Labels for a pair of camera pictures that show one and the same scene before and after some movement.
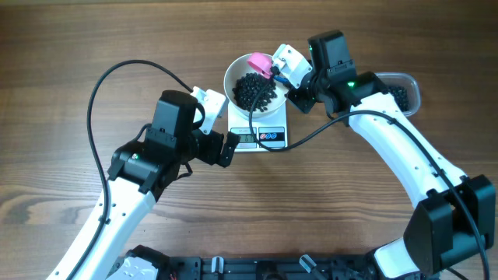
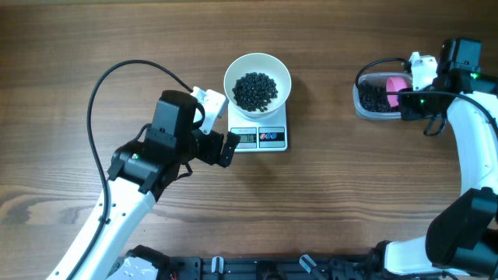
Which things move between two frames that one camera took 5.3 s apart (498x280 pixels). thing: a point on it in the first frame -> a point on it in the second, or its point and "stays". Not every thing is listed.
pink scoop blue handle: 262,63 -> 394,85
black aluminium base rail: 197,267 stays
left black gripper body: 207,148 stays
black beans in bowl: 248,88 stays
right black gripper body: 304,96 -> 417,106
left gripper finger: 228,149 stays
